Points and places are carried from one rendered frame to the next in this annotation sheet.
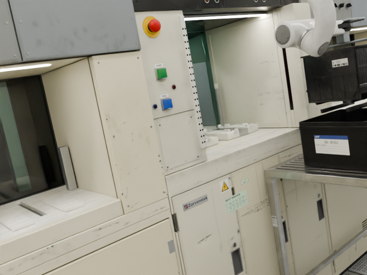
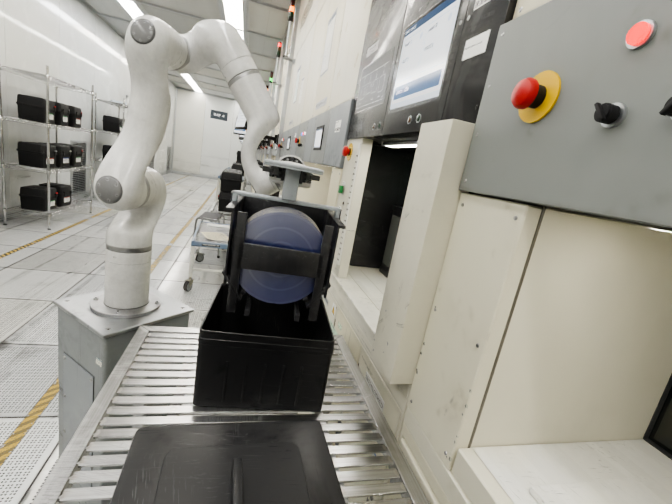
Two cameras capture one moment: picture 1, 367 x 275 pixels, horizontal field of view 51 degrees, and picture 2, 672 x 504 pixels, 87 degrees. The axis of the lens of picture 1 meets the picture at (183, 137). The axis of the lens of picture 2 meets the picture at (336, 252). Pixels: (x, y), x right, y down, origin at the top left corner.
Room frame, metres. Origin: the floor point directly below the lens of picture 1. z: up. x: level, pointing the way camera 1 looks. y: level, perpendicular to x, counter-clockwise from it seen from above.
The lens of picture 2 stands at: (1.82, -1.32, 1.28)
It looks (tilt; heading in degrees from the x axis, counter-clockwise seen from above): 13 degrees down; 112
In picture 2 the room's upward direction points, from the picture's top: 10 degrees clockwise
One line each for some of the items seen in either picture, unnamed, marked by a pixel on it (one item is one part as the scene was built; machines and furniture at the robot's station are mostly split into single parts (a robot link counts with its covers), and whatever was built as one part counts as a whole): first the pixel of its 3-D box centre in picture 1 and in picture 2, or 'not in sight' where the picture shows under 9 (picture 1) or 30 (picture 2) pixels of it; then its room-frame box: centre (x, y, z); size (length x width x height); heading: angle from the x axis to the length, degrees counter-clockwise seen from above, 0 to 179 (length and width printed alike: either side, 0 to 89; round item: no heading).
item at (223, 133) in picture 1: (227, 130); not in sight; (1.83, -0.22, 0.89); 0.22 x 0.21 x 0.04; 38
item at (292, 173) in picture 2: (345, 65); (282, 235); (1.41, -0.63, 1.12); 0.24 x 0.20 x 0.32; 33
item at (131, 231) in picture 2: not in sight; (137, 206); (0.87, -0.57, 1.07); 0.19 x 0.12 x 0.24; 113
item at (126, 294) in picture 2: not in sight; (128, 276); (0.88, -0.60, 0.85); 0.19 x 0.19 x 0.18
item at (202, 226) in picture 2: not in sight; (217, 253); (-0.52, 1.43, 0.24); 0.97 x 0.52 x 0.48; 130
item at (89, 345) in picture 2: not in sight; (122, 409); (0.88, -0.60, 0.38); 0.28 x 0.28 x 0.76; 83
